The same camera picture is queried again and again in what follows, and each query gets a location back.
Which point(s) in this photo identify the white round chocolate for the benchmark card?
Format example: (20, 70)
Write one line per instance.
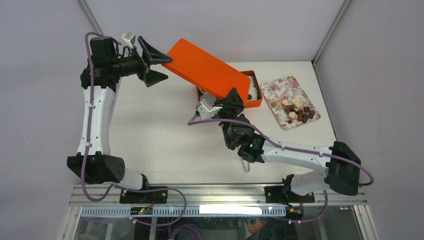
(292, 115)

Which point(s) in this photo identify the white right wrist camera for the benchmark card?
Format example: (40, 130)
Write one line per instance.
(205, 109)

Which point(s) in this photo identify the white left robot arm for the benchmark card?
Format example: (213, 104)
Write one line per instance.
(100, 80)

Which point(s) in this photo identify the metal tongs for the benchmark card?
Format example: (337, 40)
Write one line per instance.
(245, 166)

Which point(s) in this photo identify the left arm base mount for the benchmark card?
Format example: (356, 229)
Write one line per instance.
(158, 195)

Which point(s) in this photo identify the orange box lid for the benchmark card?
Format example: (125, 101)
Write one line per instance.
(206, 71)

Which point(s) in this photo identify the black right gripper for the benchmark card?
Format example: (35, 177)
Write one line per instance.
(232, 102)

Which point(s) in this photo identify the white paper cup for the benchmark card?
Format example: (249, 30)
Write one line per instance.
(252, 94)
(254, 82)

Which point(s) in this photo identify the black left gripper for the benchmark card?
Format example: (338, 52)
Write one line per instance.
(152, 56)

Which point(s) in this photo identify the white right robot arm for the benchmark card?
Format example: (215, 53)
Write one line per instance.
(333, 167)

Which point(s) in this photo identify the orange chocolate box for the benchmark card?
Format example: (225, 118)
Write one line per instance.
(219, 86)

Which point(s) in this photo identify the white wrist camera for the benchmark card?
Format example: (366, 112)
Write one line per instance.
(128, 40)
(205, 109)

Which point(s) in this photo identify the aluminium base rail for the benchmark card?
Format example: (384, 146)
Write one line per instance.
(188, 200)

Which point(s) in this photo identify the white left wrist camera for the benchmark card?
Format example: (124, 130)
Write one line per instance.
(128, 40)

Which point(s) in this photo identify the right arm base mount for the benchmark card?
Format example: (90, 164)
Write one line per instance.
(279, 195)

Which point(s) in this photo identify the floral tray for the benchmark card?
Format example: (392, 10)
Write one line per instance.
(285, 95)

